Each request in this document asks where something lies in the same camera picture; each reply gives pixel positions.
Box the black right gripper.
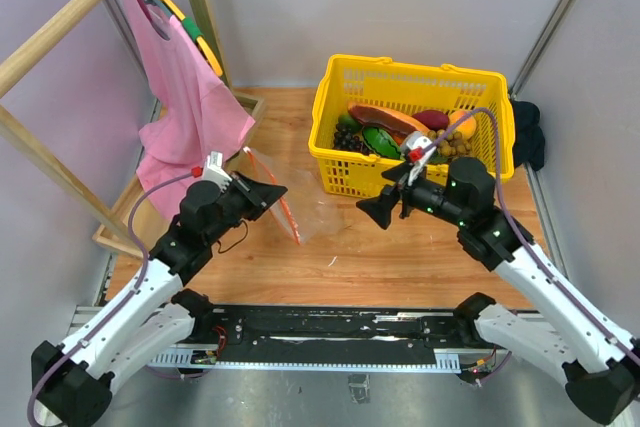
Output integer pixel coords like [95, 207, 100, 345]
[356, 161, 469, 229]

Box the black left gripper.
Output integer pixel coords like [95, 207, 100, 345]
[206, 170, 287, 245]

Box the clear zip bag orange zipper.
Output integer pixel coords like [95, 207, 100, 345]
[243, 147, 345, 245]

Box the purple sweet potato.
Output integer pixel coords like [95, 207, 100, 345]
[413, 109, 449, 131]

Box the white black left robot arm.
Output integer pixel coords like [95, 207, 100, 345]
[27, 167, 287, 426]

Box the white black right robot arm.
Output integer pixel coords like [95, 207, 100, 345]
[356, 157, 639, 425]

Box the green watermelon slice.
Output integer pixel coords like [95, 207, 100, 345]
[361, 126, 401, 160]

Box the dark purple grape bunch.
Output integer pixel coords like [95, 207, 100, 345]
[332, 124, 371, 155]

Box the brown glazed hot dog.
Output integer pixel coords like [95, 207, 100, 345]
[348, 103, 429, 144]

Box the green lime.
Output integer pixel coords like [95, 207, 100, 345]
[337, 113, 362, 133]

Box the brown longan bunch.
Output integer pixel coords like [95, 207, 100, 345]
[435, 131, 472, 160]

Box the pink shirt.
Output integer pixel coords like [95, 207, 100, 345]
[122, 0, 254, 191]

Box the orange yellow peach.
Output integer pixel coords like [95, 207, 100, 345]
[449, 110, 477, 141]

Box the yellow plastic shopping basket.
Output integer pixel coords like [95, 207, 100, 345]
[308, 54, 515, 198]

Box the black cloth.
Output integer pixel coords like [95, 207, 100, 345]
[511, 100, 546, 172]

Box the yellow green clothes hanger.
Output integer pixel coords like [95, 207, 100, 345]
[162, 0, 223, 78]

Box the wooden clothes rack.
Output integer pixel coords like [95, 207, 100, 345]
[0, 0, 269, 261]

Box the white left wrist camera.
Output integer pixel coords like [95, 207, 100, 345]
[191, 151, 232, 192]

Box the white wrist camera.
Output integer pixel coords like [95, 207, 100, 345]
[191, 151, 232, 192]
[400, 131, 436, 187]

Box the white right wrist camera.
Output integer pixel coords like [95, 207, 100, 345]
[400, 131, 436, 187]

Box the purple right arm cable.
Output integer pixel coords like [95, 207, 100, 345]
[422, 107, 640, 368]

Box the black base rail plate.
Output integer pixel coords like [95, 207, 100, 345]
[154, 302, 516, 367]

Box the aluminium frame post left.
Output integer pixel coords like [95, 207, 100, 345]
[74, 0, 166, 113]

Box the aluminium frame post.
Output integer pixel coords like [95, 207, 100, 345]
[74, 0, 166, 113]
[509, 0, 576, 100]

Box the aluminium frame post right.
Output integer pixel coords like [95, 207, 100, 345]
[509, 0, 576, 100]

